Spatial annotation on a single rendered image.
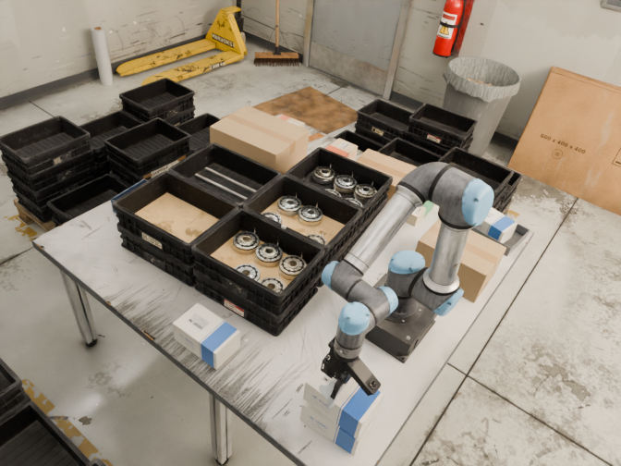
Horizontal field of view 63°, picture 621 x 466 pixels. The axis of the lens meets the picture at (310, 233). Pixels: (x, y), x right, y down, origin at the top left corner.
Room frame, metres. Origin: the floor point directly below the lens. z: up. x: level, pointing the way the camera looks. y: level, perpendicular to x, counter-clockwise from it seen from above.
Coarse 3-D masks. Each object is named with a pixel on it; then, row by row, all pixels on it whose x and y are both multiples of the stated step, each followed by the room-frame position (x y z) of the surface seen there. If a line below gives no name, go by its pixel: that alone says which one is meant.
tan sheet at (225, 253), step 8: (232, 240) 1.47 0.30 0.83; (224, 248) 1.43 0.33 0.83; (232, 248) 1.43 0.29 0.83; (216, 256) 1.38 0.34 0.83; (224, 256) 1.38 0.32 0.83; (232, 256) 1.39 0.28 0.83; (240, 256) 1.39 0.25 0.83; (248, 256) 1.40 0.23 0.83; (232, 264) 1.34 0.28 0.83; (256, 264) 1.36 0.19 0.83; (264, 272) 1.33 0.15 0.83; (272, 272) 1.33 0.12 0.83; (288, 280) 1.30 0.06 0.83
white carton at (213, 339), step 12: (192, 312) 1.13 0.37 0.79; (204, 312) 1.14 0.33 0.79; (180, 324) 1.07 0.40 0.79; (192, 324) 1.08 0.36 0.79; (204, 324) 1.08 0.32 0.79; (216, 324) 1.09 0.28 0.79; (228, 324) 1.10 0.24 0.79; (180, 336) 1.05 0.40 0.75; (192, 336) 1.03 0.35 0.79; (204, 336) 1.03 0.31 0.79; (216, 336) 1.04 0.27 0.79; (228, 336) 1.05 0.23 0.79; (192, 348) 1.02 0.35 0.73; (204, 348) 1.00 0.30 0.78; (216, 348) 0.99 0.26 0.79; (228, 348) 1.02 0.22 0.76; (204, 360) 1.00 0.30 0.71; (216, 360) 0.97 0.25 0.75
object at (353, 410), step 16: (320, 368) 0.89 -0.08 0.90; (320, 384) 0.84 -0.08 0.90; (352, 384) 0.85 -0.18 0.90; (320, 400) 0.81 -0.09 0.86; (336, 400) 0.79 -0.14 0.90; (352, 400) 0.80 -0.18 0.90; (368, 400) 0.81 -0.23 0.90; (336, 416) 0.77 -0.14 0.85; (352, 416) 0.75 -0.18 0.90; (368, 416) 0.76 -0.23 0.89; (352, 432) 0.74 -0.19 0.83
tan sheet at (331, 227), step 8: (272, 208) 1.71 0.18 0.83; (280, 216) 1.66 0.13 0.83; (288, 216) 1.67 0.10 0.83; (296, 216) 1.67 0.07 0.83; (288, 224) 1.62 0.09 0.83; (296, 224) 1.63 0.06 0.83; (320, 224) 1.65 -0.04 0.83; (328, 224) 1.65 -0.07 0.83; (336, 224) 1.66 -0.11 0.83; (304, 232) 1.58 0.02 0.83; (312, 232) 1.59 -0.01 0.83; (320, 232) 1.59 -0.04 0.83; (328, 232) 1.60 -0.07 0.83; (336, 232) 1.61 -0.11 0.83; (328, 240) 1.55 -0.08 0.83
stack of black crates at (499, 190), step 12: (444, 156) 2.72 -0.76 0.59; (456, 156) 2.84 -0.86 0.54; (468, 156) 2.80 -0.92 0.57; (468, 168) 2.79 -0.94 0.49; (480, 168) 2.75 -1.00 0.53; (492, 168) 2.71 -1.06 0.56; (504, 168) 2.68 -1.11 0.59; (492, 180) 2.69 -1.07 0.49; (504, 180) 2.54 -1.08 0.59; (504, 192) 2.61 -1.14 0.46
